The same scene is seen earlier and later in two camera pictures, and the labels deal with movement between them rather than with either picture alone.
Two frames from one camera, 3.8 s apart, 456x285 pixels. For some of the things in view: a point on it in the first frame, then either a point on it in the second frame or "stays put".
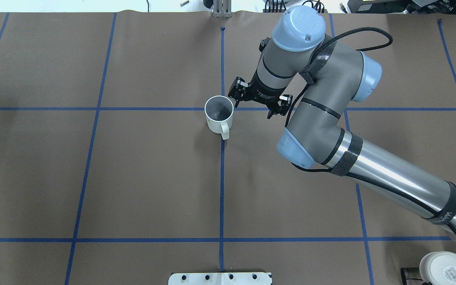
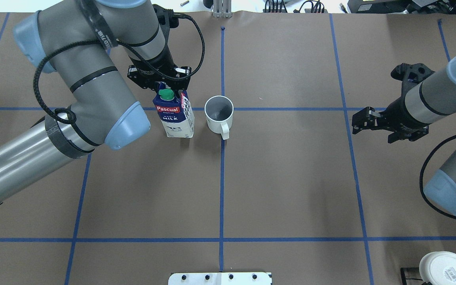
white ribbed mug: (219, 111) stays put
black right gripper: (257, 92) -> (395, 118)
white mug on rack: (443, 268) stays put
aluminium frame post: (222, 8) stays put
